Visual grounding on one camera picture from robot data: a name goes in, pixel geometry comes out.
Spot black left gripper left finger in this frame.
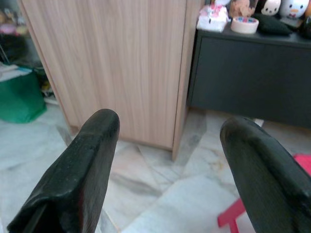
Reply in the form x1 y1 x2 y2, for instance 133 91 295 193
6 108 121 233

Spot black low cabinet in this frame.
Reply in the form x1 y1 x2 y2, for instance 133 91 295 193
187 23 311 129

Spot green bag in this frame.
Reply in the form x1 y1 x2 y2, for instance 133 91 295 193
0 67 48 124

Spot white round-faced plush doll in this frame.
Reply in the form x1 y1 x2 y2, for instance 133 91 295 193
260 0 282 17

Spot light wooden cabinet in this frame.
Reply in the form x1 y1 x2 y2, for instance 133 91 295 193
18 0 207 161

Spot white penguin plush doll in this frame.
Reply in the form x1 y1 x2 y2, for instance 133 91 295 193
278 0 309 19

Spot white and pink plush toy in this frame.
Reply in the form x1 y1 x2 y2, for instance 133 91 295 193
196 0 231 33

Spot beige tape roll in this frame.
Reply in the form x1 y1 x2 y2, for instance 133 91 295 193
230 16 259 34

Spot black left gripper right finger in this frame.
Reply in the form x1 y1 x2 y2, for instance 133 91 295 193
219 116 311 233

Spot white paper sheets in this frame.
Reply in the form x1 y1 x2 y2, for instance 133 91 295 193
0 63 33 83

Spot brown plush toy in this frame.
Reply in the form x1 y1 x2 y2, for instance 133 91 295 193
229 0 259 17

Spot red plastic stool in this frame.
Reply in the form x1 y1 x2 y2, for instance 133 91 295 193
217 153 311 233

